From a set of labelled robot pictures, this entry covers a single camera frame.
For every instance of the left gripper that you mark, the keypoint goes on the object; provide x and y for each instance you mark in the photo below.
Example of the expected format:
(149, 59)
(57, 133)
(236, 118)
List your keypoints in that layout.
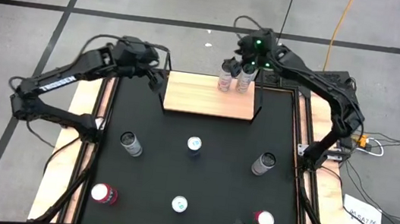
(136, 54)

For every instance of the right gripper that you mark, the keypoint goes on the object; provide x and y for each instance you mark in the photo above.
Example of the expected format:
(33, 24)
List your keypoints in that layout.
(259, 50)

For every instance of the white Celsius can orange print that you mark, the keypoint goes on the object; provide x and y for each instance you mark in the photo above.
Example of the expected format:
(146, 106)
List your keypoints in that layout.
(243, 83)
(131, 143)

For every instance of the white Celsius can red print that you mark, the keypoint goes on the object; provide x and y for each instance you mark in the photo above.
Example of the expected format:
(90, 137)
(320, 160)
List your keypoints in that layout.
(263, 163)
(223, 83)

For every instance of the red soda can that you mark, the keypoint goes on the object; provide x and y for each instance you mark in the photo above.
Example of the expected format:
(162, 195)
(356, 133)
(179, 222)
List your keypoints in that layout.
(265, 220)
(100, 192)

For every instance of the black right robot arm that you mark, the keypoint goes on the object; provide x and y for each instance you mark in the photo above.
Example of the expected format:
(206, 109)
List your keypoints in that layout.
(314, 80)

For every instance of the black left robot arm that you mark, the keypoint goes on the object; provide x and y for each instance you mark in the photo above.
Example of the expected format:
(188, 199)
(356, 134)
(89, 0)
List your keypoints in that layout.
(58, 79)

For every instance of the light wooden side board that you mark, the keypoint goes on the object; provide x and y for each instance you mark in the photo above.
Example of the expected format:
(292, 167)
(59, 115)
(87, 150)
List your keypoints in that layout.
(64, 156)
(334, 205)

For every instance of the orange power strip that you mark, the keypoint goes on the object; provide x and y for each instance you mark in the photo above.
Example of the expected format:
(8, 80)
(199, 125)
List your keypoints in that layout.
(362, 140)

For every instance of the wooden shelf black frame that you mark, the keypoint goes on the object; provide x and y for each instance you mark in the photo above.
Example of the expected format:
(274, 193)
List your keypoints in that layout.
(202, 97)

